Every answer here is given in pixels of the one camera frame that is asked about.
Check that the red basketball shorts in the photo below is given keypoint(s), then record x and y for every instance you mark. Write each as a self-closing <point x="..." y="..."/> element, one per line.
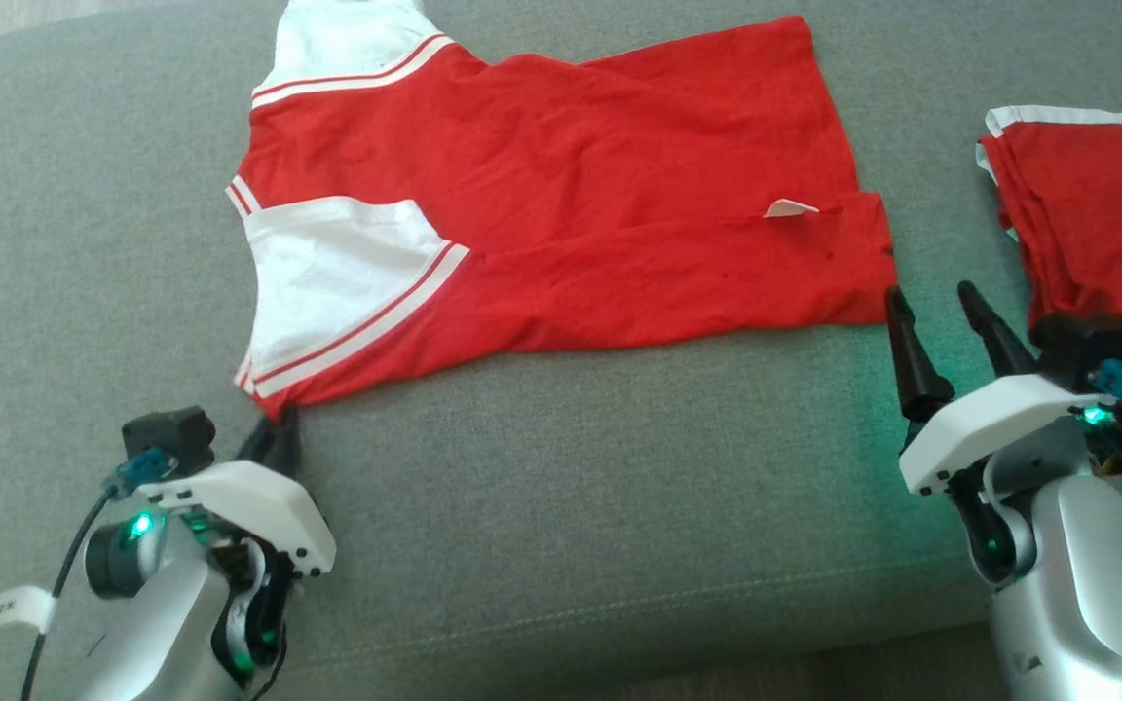
<point x="1097" y="214"/>

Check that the red white basketball jersey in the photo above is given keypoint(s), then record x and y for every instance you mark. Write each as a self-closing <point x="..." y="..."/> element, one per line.
<point x="571" y="175"/>

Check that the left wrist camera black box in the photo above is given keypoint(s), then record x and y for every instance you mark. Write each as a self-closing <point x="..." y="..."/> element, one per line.
<point x="171" y="433"/>

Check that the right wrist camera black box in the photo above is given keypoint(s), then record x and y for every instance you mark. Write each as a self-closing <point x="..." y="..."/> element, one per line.
<point x="1087" y="346"/>

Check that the large grey sofa seat cushion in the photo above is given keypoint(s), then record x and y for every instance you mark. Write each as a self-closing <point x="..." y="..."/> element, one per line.
<point x="619" y="506"/>

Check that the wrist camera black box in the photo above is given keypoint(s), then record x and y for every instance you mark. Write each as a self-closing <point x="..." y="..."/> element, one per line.
<point x="1087" y="346"/>
<point x="171" y="433"/>

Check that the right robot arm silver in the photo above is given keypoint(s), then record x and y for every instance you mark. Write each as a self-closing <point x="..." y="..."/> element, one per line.
<point x="1087" y="584"/>

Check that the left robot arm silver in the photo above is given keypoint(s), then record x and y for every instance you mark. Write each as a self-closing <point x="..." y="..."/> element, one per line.
<point x="152" y="633"/>

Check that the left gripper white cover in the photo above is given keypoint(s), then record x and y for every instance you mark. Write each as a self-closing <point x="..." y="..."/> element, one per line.
<point x="249" y="501"/>

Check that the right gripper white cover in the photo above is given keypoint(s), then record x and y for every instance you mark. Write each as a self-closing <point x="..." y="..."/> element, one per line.
<point x="990" y="419"/>

